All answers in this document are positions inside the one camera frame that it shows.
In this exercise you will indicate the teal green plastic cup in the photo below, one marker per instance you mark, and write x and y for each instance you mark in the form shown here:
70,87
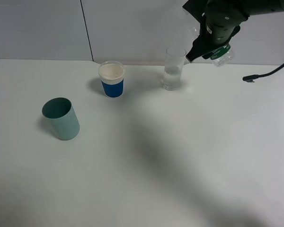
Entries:
60,115

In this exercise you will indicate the tall clear glass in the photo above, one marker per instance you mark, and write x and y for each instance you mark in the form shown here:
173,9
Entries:
174,62

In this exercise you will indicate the clear green-labelled water bottle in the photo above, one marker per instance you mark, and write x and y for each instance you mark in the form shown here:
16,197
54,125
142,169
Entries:
194,27

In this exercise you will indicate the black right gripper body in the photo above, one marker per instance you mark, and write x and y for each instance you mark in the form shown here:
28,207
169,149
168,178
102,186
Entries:
219,20

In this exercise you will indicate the blue sleeved paper cup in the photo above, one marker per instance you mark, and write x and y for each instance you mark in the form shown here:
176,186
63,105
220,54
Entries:
111,74

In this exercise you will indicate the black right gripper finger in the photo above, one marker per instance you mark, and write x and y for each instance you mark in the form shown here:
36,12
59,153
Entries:
223,50
202,47

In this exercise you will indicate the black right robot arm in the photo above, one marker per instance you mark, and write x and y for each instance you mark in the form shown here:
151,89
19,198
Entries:
260,7

